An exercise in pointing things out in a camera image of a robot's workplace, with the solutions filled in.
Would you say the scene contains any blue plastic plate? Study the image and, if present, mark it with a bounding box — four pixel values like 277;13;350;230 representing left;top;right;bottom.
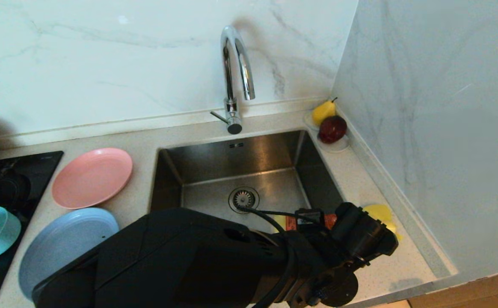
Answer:
18;207;120;301

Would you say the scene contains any dark red apple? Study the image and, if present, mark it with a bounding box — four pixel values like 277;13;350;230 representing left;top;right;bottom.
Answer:
318;115;347;144

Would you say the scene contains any black glass cooktop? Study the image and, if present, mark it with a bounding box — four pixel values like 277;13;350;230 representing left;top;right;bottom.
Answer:
0;151;64;308

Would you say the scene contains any round metal drain strainer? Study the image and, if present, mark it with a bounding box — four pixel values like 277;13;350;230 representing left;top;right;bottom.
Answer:
228;186;260;214

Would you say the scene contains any wooden cabinet panel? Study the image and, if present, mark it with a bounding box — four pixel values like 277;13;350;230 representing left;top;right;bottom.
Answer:
407;266;498;308

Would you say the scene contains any orange detergent bottle yellow cap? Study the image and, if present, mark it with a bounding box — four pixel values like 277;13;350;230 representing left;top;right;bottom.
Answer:
274;213;340;232

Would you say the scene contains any yellow fish-shaped sponge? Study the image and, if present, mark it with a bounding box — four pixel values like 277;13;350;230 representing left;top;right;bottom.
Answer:
362;204;403;241

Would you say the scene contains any yellow pear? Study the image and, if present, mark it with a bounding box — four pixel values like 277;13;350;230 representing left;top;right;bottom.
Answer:
311;97;338;126

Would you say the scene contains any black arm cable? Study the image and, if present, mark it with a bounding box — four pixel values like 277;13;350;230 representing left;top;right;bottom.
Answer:
235;205;344;308

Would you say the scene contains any pink plastic plate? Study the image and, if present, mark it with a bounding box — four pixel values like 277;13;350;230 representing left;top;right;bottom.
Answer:
51;148;133;210

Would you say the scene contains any small white dish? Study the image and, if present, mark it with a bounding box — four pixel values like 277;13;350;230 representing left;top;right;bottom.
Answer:
303;110;350;153

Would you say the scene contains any stainless steel sink basin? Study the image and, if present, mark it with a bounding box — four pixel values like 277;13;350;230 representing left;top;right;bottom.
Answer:
148;130;349;240

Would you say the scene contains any chrome gooseneck faucet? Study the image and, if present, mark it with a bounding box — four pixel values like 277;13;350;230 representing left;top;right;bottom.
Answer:
209;25;256;135

